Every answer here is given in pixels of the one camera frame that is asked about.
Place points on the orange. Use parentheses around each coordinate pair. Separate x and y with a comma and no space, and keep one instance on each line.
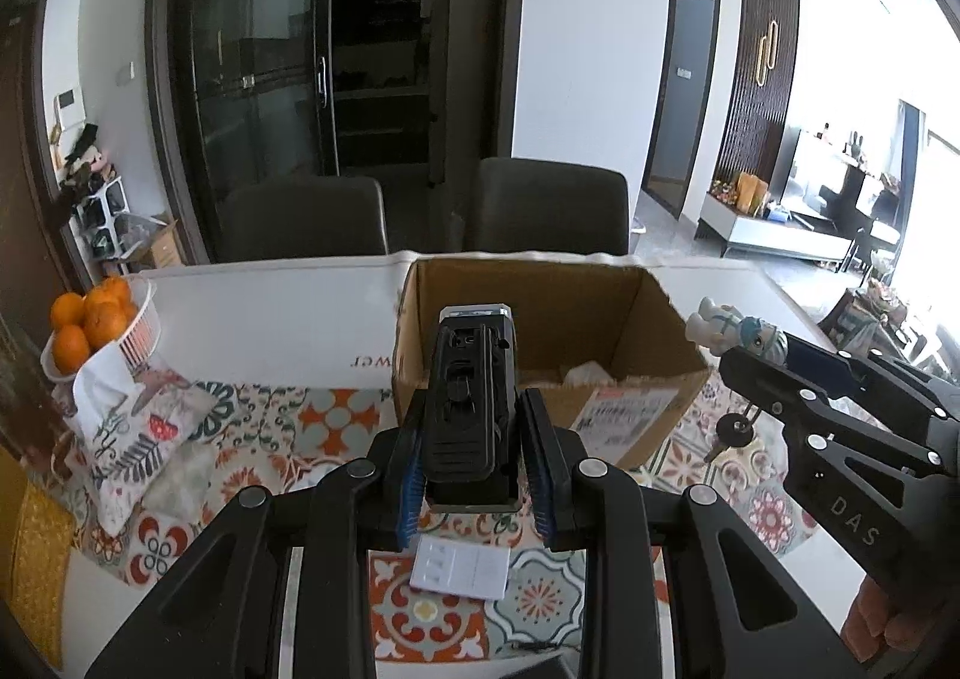
(67,311)
(105,326)
(109,293)
(71,349)

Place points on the floral fabric tissue pouch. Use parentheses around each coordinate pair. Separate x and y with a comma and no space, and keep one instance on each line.
(142,446)

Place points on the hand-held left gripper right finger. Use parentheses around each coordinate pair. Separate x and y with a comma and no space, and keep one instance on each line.
(536,491)

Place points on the grey interior door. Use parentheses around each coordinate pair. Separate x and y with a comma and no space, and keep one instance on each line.
(686,102)

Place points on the gold loop wall ornament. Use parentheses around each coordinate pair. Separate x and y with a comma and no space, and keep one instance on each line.
(766,53)

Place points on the brown entrance door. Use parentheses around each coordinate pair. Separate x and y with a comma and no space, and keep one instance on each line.
(22,162)

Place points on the chair with striped cushion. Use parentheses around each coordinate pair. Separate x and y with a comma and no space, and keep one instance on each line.
(855,323)

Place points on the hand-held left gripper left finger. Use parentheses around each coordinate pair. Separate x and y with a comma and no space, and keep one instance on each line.
(409,499)

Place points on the dark slatted wall panel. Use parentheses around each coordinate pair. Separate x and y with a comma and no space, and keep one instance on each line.
(742,124)

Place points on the white wall switch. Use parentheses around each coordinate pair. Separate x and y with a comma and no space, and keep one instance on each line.
(125,72)

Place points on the yellow woven box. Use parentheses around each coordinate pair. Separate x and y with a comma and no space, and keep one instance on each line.
(37,566)

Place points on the white wall intercom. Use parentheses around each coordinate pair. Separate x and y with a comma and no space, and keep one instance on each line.
(70,109)

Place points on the pile of plush slippers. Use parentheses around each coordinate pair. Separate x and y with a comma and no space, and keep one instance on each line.
(86,158)

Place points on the person's right hand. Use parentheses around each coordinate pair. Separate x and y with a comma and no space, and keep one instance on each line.
(874,619)

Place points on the brown cardboard box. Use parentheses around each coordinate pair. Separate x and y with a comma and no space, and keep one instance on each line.
(600,319)

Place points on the dark grey dining chair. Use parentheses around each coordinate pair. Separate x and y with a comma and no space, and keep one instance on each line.
(300,221)
(547,206)

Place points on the black clip-on device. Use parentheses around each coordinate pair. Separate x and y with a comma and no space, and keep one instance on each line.
(469,409)

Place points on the white charger cube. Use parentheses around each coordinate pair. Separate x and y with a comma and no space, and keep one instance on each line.
(592,374)

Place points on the white television stand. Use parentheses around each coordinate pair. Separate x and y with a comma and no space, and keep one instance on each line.
(780,236)

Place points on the small cardboard floor box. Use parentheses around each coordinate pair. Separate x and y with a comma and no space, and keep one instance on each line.
(154,244)

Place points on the flat television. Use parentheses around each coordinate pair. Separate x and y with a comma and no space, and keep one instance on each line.
(825,173)

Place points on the white shoe rack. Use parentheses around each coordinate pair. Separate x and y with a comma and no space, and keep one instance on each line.
(101,221)

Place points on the white fruit basket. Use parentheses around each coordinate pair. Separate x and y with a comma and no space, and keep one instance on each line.
(142,334)

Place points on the white switch panel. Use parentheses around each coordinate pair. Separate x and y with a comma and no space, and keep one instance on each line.
(457,566)

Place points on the yellow paper bag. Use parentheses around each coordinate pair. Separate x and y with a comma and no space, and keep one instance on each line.
(750,192)

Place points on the dark framed glass doors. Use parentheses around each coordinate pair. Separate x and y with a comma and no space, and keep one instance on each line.
(255,49)

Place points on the patterned tile-print table runner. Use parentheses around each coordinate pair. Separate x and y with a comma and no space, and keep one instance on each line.
(337,416)

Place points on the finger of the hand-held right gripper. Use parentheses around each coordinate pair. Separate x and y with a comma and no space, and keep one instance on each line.
(862,368)
(757,379)

